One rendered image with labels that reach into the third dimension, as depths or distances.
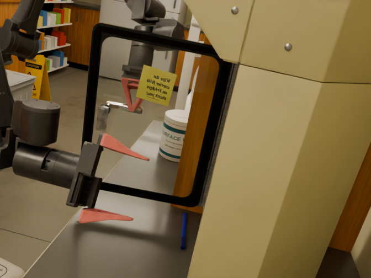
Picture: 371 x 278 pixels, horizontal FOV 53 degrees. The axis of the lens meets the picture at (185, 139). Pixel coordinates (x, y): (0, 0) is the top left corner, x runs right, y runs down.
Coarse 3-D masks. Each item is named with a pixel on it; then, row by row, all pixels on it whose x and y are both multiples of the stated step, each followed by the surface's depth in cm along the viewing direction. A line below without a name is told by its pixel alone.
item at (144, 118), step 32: (128, 64) 81; (160, 64) 81; (192, 64) 80; (128, 96) 84; (160, 96) 83; (192, 96) 83; (128, 128) 87; (160, 128) 86; (192, 128) 86; (128, 160) 90; (160, 160) 89; (192, 160) 89; (160, 192) 92
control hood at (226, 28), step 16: (192, 0) 48; (208, 0) 47; (224, 0) 47; (240, 0) 47; (208, 16) 48; (224, 16) 48; (240, 16) 47; (208, 32) 49; (224, 32) 48; (240, 32) 48; (224, 48) 49; (240, 48) 49
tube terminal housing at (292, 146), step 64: (256, 0) 47; (320, 0) 45; (256, 64) 49; (320, 64) 48; (256, 128) 52; (320, 128) 53; (256, 192) 55; (320, 192) 61; (192, 256) 74; (256, 256) 59; (320, 256) 72
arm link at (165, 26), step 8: (136, 0) 88; (144, 0) 87; (136, 8) 88; (144, 8) 87; (136, 16) 88; (144, 16) 87; (144, 24) 91; (152, 24) 90; (160, 24) 87; (168, 24) 86; (176, 24) 85; (152, 32) 86; (160, 32) 85; (168, 32) 84; (176, 32) 85
